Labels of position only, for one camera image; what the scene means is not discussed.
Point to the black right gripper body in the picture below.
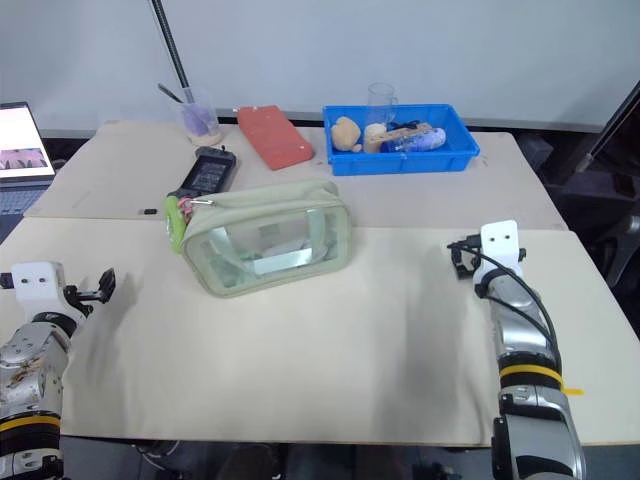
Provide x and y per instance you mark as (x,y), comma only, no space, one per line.
(470,260)

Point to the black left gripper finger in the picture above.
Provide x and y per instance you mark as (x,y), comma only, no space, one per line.
(104,297)
(107,279)

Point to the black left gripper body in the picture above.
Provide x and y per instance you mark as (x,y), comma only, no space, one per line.
(80,297)

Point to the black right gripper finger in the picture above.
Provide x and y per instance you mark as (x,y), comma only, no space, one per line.
(456,245)
(456,270)

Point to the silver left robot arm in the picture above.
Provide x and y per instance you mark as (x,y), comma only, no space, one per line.
(30,370)

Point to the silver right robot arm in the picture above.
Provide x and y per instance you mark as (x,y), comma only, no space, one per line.
(525,360)

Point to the green transparent toiletry pouch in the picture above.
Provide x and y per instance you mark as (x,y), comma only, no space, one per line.
(265,240)

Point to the small black clip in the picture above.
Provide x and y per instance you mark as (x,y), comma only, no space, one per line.
(147,211)

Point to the lime green pink object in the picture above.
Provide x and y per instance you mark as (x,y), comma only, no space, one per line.
(174,225)

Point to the blue plastic bin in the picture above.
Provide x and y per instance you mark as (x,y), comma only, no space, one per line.
(400,155)

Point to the blue plastic bottle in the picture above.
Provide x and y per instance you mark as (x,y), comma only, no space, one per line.
(415,141)

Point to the flat wooden piece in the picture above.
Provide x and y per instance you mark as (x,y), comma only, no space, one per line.
(407,132)

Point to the black ribbon bow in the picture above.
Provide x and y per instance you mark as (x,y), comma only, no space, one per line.
(404,123)

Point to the round wooden block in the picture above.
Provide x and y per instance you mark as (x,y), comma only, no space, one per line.
(374,137)

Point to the black handheld device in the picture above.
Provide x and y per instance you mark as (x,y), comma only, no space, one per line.
(207,172)

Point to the open laptop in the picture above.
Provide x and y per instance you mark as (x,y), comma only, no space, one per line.
(20,160)

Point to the clear glass measuring cup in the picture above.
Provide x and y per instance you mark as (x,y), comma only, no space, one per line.
(381,102)

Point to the clear cup with purple contents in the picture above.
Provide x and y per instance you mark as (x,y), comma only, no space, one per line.
(200,120)

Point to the black pen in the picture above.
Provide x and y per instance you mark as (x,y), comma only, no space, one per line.
(170,93)

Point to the red rectangular block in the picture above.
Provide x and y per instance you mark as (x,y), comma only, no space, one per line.
(274,136)

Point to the black flexible pole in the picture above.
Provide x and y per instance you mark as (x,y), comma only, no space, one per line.
(172,47)

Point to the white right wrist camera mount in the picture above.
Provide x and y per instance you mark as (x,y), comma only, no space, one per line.
(500,242)

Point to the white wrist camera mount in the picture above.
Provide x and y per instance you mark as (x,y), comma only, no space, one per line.
(36,285)
(500,242)

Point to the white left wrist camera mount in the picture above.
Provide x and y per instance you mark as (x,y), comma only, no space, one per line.
(36,285)

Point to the black stand frame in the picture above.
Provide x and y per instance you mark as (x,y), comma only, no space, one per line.
(612,130)

